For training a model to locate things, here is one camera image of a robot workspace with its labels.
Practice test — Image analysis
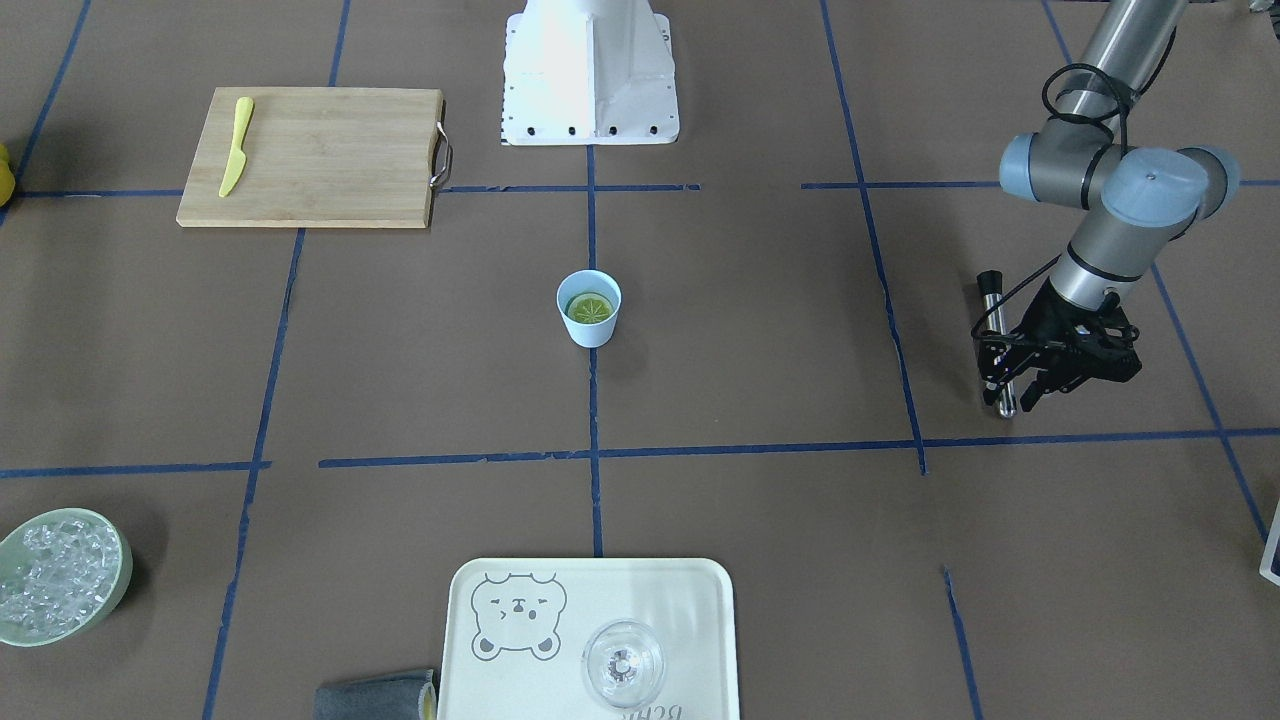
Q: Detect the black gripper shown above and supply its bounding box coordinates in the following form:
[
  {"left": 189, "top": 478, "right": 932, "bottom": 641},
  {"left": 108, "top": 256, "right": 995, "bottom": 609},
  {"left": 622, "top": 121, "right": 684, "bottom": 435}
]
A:
[{"left": 979, "top": 281, "right": 1142, "bottom": 413}]

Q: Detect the steel muddler with black tip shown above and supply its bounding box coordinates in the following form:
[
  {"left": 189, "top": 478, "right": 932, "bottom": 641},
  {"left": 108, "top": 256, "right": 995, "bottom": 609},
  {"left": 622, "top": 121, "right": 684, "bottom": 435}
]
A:
[{"left": 977, "top": 270, "right": 1018, "bottom": 419}]

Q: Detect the yellow lemon half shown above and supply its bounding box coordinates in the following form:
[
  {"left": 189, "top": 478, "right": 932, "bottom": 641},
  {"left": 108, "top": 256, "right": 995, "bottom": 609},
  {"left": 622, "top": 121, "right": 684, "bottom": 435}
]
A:
[{"left": 564, "top": 292, "right": 614, "bottom": 325}]

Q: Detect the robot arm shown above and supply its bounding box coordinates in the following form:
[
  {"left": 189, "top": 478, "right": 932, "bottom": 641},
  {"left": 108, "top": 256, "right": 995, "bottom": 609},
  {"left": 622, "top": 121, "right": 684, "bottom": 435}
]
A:
[{"left": 972, "top": 1, "right": 1242, "bottom": 418}]

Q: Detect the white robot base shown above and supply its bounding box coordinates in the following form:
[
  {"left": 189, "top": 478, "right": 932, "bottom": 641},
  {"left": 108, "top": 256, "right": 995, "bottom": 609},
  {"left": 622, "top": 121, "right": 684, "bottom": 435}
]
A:
[{"left": 500, "top": 1, "right": 681, "bottom": 147}]

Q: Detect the light blue cup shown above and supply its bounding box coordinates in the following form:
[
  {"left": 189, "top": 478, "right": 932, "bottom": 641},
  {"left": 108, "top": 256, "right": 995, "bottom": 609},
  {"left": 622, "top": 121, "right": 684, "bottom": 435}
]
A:
[{"left": 556, "top": 269, "right": 623, "bottom": 348}]

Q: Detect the clear wine glass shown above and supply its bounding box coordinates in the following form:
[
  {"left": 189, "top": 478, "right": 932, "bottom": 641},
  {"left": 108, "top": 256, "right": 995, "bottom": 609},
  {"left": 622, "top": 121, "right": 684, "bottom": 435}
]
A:
[{"left": 580, "top": 619, "right": 667, "bottom": 711}]

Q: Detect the cream bear tray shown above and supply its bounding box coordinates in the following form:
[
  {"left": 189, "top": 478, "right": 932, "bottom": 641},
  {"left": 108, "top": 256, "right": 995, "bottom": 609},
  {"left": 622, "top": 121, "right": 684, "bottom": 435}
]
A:
[{"left": 436, "top": 559, "right": 741, "bottom": 719}]

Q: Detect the grey folded cloth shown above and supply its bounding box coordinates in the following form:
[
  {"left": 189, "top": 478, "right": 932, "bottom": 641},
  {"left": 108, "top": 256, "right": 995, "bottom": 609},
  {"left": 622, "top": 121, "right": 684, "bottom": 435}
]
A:
[{"left": 314, "top": 669, "right": 436, "bottom": 719}]

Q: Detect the bamboo cutting board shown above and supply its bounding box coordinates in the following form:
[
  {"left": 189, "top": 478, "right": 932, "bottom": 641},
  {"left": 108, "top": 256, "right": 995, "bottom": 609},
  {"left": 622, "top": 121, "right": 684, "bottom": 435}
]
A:
[{"left": 175, "top": 86, "right": 452, "bottom": 229}]

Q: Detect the yellow plastic knife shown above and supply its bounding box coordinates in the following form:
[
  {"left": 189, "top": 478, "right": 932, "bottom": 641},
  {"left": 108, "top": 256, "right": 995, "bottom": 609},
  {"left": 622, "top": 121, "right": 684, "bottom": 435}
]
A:
[{"left": 218, "top": 96, "right": 255, "bottom": 199}]

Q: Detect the green bowl of ice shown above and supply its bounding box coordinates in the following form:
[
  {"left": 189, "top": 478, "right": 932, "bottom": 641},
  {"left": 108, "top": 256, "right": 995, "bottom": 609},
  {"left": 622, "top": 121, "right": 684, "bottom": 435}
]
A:
[{"left": 1, "top": 509, "right": 133, "bottom": 648}]

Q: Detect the white wire cup rack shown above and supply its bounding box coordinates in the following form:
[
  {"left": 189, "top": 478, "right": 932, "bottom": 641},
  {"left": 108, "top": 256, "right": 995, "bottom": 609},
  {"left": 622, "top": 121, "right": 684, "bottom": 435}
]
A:
[{"left": 1258, "top": 505, "right": 1280, "bottom": 585}]

